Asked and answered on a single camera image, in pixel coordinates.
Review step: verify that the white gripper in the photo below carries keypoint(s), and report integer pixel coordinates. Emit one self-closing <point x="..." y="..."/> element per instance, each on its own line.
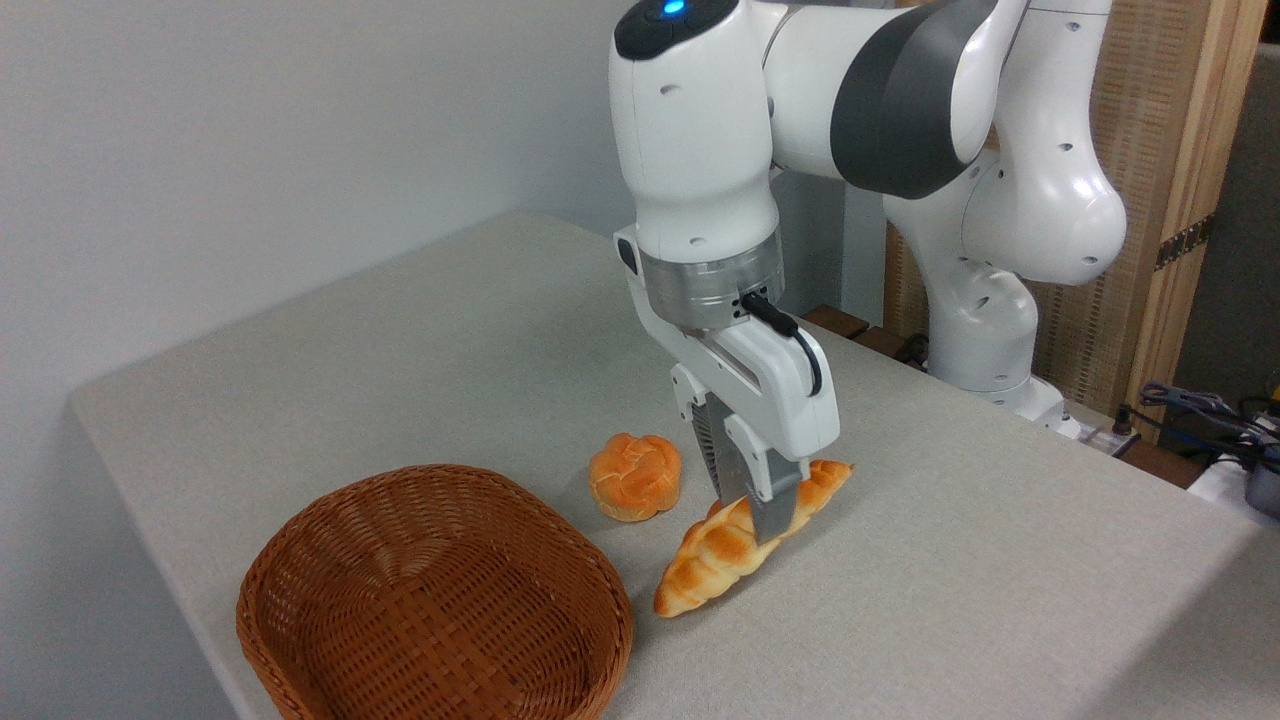
<point x="790" y="400"/>

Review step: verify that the long braided bread loaf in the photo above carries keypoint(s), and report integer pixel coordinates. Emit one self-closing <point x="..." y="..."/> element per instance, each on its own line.
<point x="710" y="560"/>

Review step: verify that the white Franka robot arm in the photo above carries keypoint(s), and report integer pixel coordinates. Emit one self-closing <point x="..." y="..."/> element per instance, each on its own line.
<point x="700" y="130"/>

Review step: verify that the round knotted bread roll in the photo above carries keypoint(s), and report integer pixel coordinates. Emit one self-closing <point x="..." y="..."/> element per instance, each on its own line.
<point x="635" y="477"/>

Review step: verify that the brown wooden board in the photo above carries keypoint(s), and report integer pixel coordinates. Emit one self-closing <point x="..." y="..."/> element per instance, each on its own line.
<point x="850" y="325"/>

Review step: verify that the grey tablecloth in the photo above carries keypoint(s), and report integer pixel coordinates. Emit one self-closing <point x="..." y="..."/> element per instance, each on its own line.
<point x="950" y="580"/>

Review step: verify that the brown wicker basket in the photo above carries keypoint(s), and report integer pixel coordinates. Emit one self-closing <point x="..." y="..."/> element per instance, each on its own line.
<point x="440" y="590"/>

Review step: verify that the brass screen hinge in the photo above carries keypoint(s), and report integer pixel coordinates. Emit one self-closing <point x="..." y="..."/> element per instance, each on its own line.
<point x="1185" y="242"/>

